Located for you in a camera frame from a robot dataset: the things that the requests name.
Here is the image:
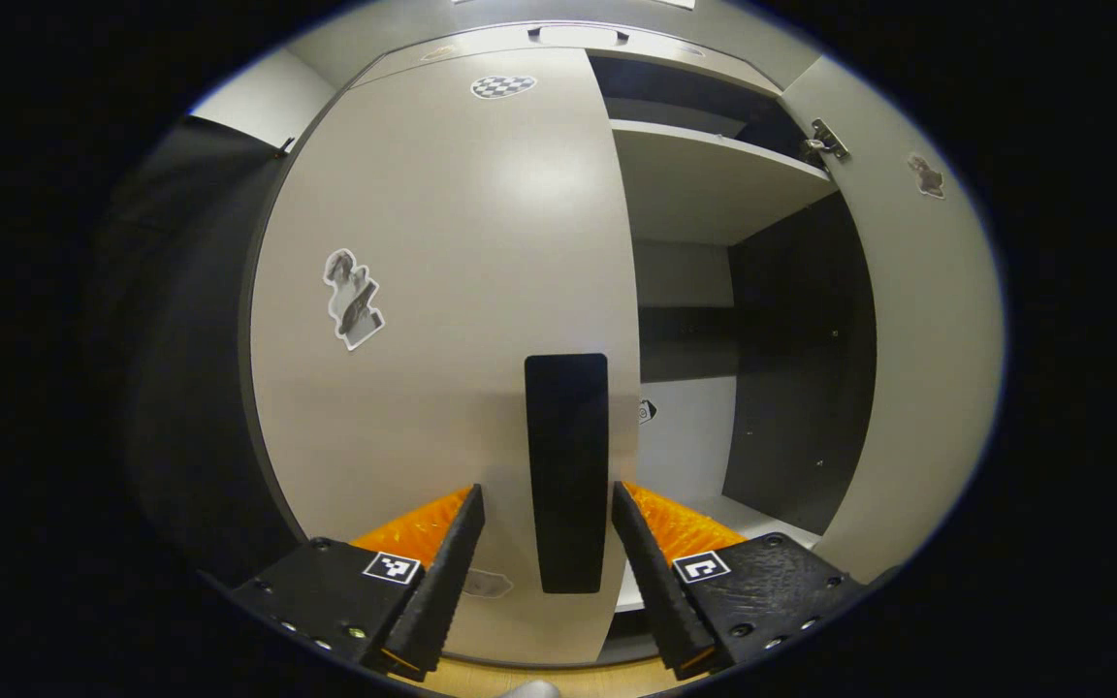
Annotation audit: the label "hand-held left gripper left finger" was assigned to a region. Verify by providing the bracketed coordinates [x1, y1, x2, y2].
[229, 483, 487, 682]

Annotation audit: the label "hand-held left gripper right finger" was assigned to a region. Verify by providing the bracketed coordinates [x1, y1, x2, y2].
[610, 480, 875, 682]

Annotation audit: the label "beige cabinet door checkered sticker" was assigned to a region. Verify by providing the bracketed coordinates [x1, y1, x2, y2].
[248, 47, 642, 668]

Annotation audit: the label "beige cabinet door square stickers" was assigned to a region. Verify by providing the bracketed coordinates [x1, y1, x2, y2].
[780, 56, 1005, 586]

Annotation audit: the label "beige double-door shoe cabinet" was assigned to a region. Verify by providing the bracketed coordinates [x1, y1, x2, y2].
[248, 19, 1005, 670]

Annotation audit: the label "metal cabinet door hinge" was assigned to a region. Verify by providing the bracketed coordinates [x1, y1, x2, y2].
[804, 118, 850, 163]

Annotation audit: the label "black backdrop cloth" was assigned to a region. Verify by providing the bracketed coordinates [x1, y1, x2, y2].
[122, 116, 307, 583]

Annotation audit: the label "black drawer handle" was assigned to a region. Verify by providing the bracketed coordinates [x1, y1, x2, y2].
[527, 24, 630, 47]

